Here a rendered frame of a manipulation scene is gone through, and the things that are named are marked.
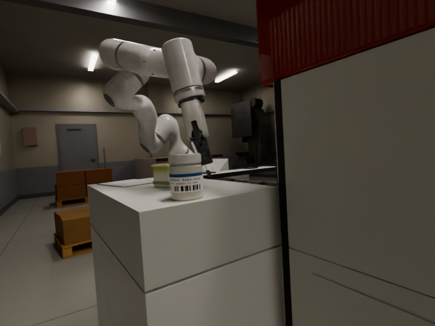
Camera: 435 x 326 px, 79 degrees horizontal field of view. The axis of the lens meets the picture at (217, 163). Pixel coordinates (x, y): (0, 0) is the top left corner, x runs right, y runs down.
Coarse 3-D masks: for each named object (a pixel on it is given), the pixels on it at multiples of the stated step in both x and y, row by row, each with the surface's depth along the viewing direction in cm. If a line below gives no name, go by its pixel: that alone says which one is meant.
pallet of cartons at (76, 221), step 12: (60, 216) 307; (72, 216) 303; (84, 216) 299; (60, 228) 312; (72, 228) 289; (84, 228) 296; (60, 240) 309; (72, 240) 289; (84, 240) 296; (72, 252) 294; (84, 252) 295
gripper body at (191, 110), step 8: (184, 104) 67; (192, 104) 67; (200, 104) 70; (184, 112) 67; (192, 112) 67; (200, 112) 68; (184, 120) 67; (192, 120) 67; (200, 120) 67; (192, 128) 67; (200, 128) 67; (192, 136) 69
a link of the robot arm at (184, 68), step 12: (168, 48) 67; (180, 48) 67; (192, 48) 70; (168, 60) 68; (180, 60) 67; (192, 60) 68; (168, 72) 69; (180, 72) 67; (192, 72) 68; (204, 72) 72; (180, 84) 67; (192, 84) 67
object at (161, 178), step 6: (156, 168) 77; (162, 168) 76; (168, 168) 74; (156, 174) 77; (162, 174) 76; (168, 174) 74; (156, 180) 78; (162, 180) 76; (168, 180) 75; (156, 186) 78; (162, 186) 76; (168, 186) 75
